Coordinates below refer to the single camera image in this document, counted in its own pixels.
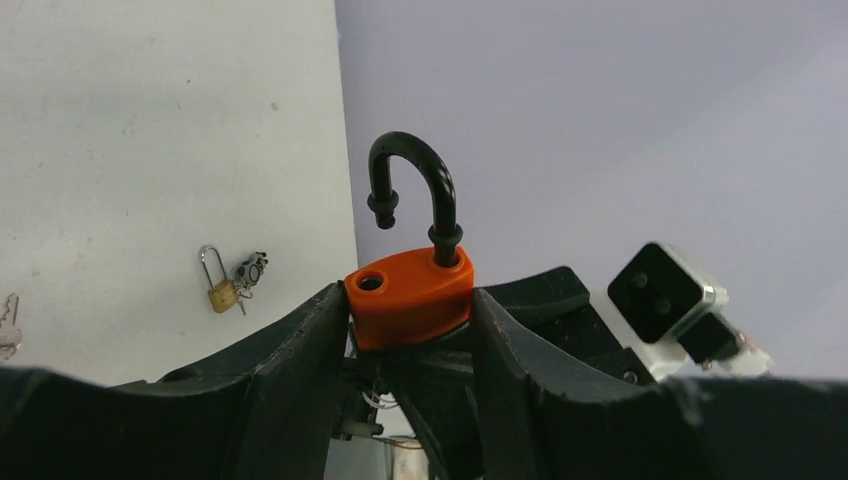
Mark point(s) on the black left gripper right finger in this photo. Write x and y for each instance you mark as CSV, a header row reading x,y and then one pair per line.
x,y
543,414

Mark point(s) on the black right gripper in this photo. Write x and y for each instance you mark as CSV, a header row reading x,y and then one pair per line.
x,y
555,305

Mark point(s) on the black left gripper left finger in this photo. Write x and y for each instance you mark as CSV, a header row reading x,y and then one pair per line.
x,y
262,408

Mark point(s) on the orange padlock with keys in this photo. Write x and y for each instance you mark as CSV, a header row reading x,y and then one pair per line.
x,y
415,296

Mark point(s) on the yellow padlock with keys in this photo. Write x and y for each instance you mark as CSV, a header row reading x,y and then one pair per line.
x,y
11,335

